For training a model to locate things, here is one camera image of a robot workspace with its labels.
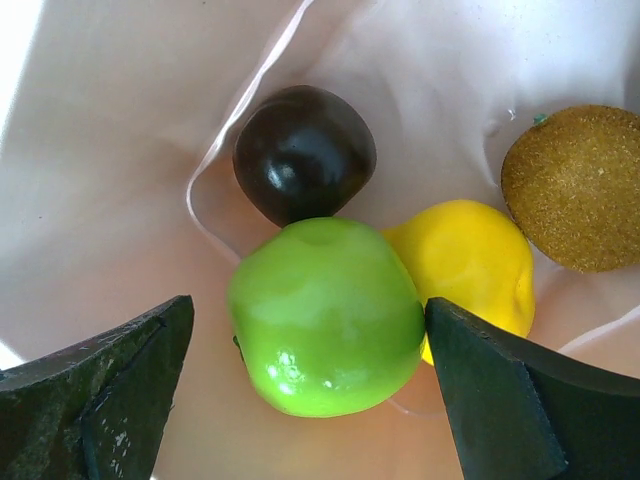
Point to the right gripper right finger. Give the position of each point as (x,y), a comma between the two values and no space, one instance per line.
(518,410)

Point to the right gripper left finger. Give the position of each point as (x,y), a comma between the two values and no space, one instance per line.
(96,409)

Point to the yellow toy lemon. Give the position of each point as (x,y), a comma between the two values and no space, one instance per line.
(474,256)

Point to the light green toy fruit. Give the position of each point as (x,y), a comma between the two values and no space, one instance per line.
(327,319)

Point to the brown toy fruit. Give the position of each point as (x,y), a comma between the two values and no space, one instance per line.
(571,184)

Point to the pink plastic bin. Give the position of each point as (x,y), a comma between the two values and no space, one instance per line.
(112,202)

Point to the dark mangosteen toy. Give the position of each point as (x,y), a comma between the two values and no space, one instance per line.
(304,152)

